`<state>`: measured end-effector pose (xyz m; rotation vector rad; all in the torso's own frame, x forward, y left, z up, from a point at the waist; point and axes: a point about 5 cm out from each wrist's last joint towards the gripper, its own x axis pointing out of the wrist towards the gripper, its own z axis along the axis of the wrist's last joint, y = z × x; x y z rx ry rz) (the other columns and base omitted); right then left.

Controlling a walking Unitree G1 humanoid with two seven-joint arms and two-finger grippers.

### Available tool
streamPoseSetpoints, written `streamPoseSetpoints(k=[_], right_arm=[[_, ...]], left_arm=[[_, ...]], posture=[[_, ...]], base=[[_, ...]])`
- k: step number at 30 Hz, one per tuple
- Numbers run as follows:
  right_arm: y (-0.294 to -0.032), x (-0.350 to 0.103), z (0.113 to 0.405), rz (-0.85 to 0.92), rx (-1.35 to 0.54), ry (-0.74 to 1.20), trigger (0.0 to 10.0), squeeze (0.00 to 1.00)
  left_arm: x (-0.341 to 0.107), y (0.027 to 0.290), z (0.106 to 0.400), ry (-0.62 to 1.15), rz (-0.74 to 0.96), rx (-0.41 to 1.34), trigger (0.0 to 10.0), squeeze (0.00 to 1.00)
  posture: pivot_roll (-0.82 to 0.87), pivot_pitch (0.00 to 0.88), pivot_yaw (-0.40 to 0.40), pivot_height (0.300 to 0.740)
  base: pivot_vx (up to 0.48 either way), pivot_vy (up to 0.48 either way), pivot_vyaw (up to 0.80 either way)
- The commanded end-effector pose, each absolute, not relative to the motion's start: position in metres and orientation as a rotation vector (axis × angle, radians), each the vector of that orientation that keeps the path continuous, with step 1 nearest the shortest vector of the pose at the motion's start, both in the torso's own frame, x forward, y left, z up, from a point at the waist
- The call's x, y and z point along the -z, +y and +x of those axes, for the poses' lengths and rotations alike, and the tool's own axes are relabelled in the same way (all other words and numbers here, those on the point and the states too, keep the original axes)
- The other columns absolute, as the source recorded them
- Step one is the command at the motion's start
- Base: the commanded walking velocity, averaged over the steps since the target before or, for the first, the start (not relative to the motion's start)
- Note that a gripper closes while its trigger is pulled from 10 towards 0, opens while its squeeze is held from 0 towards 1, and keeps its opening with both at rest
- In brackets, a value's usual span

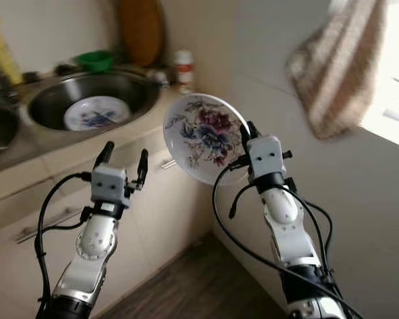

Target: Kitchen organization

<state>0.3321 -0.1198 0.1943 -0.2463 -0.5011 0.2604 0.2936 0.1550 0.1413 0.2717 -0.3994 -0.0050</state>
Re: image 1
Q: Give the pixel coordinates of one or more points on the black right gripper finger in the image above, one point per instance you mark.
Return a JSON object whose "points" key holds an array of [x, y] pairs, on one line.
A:
{"points": [[249, 136]]}

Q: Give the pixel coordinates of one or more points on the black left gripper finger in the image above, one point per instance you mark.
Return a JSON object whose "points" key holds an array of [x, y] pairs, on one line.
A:
{"points": [[143, 167], [106, 156]]}

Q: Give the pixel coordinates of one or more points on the white floral ceramic plate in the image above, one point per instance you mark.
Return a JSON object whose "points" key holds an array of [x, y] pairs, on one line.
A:
{"points": [[86, 118], [203, 143]]}

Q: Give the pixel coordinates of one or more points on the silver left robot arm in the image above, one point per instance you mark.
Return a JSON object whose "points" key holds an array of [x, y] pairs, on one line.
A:
{"points": [[96, 242]]}

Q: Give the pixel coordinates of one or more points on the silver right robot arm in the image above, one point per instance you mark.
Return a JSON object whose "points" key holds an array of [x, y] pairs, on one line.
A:
{"points": [[282, 212]]}

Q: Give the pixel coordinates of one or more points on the stainless steel double sink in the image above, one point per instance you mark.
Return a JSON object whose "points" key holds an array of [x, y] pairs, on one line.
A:
{"points": [[46, 100]]}

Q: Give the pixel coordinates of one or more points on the white bottle with red label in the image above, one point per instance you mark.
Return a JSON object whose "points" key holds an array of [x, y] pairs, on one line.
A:
{"points": [[183, 73]]}

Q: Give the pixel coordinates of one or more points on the green plastic bowl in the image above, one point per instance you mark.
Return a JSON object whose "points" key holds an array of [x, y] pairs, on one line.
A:
{"points": [[95, 61]]}

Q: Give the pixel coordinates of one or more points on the brown striped hanging towel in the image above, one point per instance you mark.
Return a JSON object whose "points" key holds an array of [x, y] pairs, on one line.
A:
{"points": [[336, 73]]}

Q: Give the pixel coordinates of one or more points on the round wooden cutting board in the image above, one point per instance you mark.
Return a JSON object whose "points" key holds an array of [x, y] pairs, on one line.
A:
{"points": [[141, 33]]}

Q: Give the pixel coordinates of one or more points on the yellow dish soap bottle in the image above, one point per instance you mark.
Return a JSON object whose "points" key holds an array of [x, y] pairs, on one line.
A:
{"points": [[3, 60]]}

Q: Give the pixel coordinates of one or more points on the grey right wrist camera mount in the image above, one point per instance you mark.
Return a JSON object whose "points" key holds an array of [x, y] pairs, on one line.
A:
{"points": [[266, 156]]}

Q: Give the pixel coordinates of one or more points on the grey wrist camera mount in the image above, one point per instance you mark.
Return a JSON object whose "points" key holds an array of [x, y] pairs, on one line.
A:
{"points": [[110, 185], [266, 156]]}

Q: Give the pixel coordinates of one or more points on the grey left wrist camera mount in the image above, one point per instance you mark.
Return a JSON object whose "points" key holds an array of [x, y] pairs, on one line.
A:
{"points": [[110, 185]]}

